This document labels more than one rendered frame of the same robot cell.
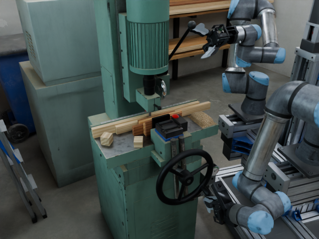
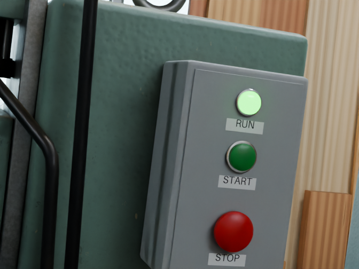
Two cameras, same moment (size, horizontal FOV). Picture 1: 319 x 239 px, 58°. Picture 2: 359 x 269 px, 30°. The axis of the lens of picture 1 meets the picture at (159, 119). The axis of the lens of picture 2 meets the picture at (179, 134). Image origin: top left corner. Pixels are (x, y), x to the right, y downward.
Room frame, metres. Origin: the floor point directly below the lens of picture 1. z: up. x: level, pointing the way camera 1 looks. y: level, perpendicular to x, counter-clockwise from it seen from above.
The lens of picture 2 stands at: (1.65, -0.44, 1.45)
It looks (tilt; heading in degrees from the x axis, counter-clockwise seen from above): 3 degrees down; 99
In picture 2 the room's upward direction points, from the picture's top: 7 degrees clockwise
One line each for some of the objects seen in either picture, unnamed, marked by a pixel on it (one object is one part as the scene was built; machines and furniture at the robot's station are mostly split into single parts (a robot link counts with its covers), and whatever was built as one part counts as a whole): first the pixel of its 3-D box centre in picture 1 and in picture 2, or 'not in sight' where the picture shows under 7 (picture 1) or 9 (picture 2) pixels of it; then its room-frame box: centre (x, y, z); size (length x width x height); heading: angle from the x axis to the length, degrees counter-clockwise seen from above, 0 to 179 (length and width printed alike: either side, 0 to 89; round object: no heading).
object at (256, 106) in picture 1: (254, 102); not in sight; (1.57, -0.58, 0.87); 0.15 x 0.15 x 0.10
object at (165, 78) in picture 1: (160, 84); not in sight; (1.49, 0.00, 1.02); 0.09 x 0.07 x 0.12; 118
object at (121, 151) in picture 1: (161, 139); not in sight; (1.16, -0.01, 0.87); 0.61 x 0.30 x 0.06; 118
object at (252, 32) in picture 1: (248, 34); not in sight; (1.36, -0.41, 1.32); 0.11 x 0.08 x 0.09; 118
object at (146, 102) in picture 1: (148, 100); not in sight; (1.27, 0.06, 1.03); 0.14 x 0.07 x 0.09; 28
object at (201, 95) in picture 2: not in sight; (222, 171); (1.60, 0.08, 1.40); 0.10 x 0.06 x 0.16; 28
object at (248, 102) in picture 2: not in sight; (249, 102); (1.62, 0.05, 1.46); 0.02 x 0.01 x 0.02; 28
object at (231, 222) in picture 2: not in sight; (233, 231); (1.62, 0.04, 1.36); 0.03 x 0.01 x 0.03; 28
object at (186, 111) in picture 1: (166, 116); not in sight; (1.29, -0.03, 0.92); 0.55 x 0.02 x 0.04; 118
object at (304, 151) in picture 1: (314, 147); not in sight; (1.09, -0.72, 0.87); 0.15 x 0.15 x 0.10
